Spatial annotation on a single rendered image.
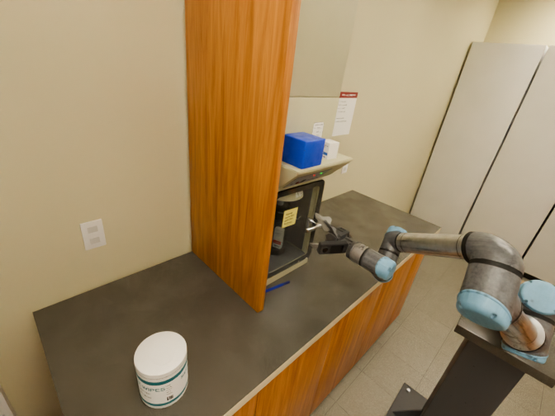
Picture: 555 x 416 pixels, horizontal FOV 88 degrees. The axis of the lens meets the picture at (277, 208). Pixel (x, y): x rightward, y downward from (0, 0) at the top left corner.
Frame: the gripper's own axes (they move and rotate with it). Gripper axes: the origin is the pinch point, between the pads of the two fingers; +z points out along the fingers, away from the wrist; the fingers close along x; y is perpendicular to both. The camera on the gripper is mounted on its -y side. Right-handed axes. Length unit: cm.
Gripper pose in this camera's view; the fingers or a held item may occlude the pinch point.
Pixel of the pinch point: (310, 229)
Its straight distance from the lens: 121.3
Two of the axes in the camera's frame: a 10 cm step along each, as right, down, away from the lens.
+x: 1.1, -8.8, -4.6
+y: 7.1, -2.5, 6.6
